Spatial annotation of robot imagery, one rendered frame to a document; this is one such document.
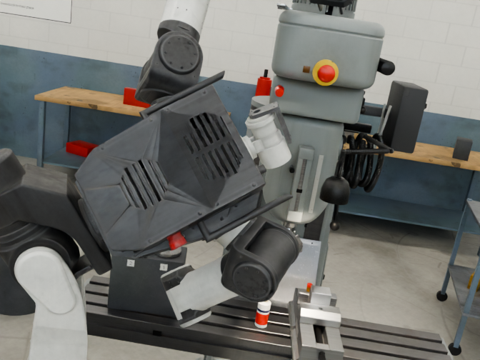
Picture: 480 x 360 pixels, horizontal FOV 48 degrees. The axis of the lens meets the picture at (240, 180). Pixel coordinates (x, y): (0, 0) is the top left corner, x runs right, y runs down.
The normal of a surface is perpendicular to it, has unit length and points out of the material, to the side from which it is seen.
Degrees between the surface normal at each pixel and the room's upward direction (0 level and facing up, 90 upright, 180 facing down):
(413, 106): 90
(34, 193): 90
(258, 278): 100
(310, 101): 90
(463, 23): 90
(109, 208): 74
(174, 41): 61
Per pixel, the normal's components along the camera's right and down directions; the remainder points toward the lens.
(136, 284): 0.01, 0.29
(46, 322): 0.29, 0.32
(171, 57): 0.37, -0.18
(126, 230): -0.17, -0.02
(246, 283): -0.40, 0.38
